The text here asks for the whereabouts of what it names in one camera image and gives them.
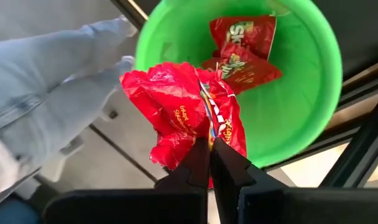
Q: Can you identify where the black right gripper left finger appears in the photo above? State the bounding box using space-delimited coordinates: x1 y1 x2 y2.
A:
42 136 211 224

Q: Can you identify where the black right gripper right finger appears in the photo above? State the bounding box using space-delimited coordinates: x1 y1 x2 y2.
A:
211 137 378 224

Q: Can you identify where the red Skittles packet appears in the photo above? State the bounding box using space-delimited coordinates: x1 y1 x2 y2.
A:
119 61 248 190
209 14 277 62
201 43 284 96

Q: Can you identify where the green plastic bucket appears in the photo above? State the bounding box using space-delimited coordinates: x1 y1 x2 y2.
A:
134 0 344 169

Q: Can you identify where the person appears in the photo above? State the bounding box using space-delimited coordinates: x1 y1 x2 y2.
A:
0 15 139 212

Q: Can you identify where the black table mat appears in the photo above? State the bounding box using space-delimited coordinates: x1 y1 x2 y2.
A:
313 0 378 82

